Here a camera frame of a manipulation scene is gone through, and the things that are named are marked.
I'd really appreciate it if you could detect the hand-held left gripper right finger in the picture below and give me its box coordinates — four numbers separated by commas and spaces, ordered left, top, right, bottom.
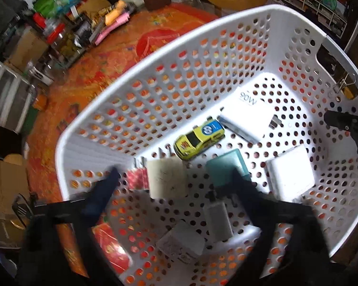
209, 168, 335, 286

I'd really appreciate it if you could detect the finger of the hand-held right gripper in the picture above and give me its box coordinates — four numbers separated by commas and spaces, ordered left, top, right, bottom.
324, 110, 358, 156

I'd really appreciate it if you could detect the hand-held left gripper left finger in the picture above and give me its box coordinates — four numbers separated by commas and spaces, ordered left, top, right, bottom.
16, 167, 123, 286

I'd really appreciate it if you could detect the teal charger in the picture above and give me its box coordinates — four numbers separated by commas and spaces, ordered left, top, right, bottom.
205, 149, 251, 194

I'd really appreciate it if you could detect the small grey-white charger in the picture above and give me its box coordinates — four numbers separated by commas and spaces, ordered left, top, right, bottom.
203, 201, 235, 243

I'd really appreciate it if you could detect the square white charger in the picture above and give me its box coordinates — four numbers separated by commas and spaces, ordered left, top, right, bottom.
265, 143, 315, 201

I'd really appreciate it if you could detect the yellow toy car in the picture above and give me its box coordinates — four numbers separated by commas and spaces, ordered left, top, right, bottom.
174, 119, 226, 161

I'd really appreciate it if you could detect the white cube charger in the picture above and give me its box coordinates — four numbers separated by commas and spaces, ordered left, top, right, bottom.
155, 220, 206, 264
133, 147, 188, 199

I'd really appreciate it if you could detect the large white power adapter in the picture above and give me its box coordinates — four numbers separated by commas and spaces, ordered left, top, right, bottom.
219, 88, 282, 145

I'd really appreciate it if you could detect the white perforated plastic basket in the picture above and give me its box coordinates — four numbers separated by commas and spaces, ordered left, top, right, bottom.
55, 4, 358, 286

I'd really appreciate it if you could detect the metal binder clip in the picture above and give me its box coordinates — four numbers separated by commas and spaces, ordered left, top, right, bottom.
332, 73, 357, 93

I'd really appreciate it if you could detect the open cardboard box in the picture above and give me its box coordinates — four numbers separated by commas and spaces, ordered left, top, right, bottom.
0, 153, 30, 215

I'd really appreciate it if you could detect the bookshelf with books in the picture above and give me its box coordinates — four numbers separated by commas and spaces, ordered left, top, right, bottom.
274, 0, 354, 39

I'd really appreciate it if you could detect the white plastic drawer unit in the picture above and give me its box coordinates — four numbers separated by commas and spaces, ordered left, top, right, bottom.
0, 55, 38, 133

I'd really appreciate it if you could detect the glass jar with red lid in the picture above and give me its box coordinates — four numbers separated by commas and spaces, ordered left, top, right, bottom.
45, 22, 84, 61

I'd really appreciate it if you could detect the pink packet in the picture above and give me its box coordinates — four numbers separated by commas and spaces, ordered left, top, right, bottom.
95, 13, 130, 45

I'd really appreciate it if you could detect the closed cardboard box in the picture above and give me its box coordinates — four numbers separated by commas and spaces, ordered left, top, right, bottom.
4, 31, 50, 67

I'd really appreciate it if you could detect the orange snack packet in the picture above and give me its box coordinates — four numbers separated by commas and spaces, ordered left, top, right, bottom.
104, 1, 127, 26

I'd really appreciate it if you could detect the dark grey cloth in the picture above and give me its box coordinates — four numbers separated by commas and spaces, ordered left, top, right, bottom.
0, 0, 29, 50

